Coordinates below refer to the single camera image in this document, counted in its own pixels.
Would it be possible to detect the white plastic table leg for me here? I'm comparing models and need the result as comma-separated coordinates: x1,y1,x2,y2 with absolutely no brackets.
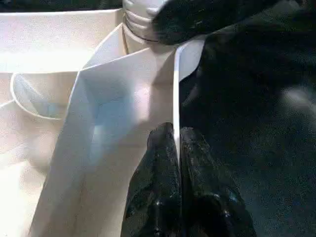
122,0,168,41

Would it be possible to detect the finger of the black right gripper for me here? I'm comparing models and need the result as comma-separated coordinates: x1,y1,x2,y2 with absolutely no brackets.
152,0,272,46

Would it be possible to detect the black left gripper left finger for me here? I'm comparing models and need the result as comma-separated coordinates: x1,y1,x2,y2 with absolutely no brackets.
123,122,183,237

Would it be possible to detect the white plastic table top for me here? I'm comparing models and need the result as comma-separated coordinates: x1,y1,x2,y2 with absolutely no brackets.
0,7,205,237

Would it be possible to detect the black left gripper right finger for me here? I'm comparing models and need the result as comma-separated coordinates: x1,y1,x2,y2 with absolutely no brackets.
179,127,257,237

